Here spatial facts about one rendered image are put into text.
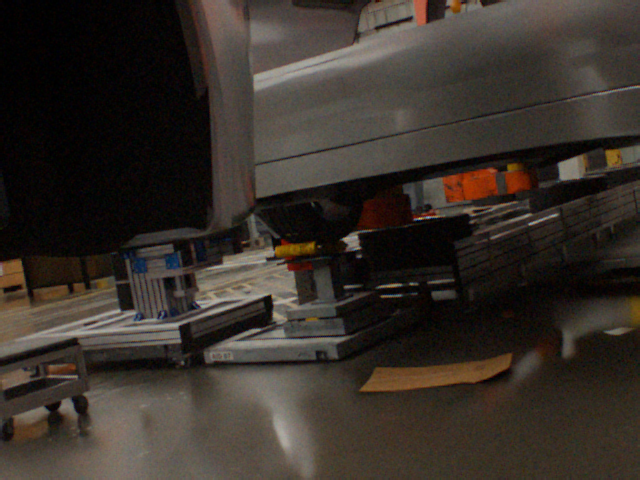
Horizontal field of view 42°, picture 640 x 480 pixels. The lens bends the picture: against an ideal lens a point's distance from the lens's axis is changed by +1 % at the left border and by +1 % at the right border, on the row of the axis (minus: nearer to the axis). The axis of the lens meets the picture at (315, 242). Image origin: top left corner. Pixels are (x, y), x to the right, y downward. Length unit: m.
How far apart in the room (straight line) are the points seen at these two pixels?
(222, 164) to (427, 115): 1.83
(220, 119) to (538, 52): 1.73
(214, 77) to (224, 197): 0.12
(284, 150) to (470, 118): 0.71
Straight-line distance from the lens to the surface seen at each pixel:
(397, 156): 2.76
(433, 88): 2.63
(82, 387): 3.80
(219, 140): 0.89
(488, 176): 6.34
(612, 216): 7.06
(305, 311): 4.06
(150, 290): 4.82
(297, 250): 4.09
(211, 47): 0.89
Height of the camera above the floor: 0.76
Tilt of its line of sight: 3 degrees down
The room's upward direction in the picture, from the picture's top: 10 degrees counter-clockwise
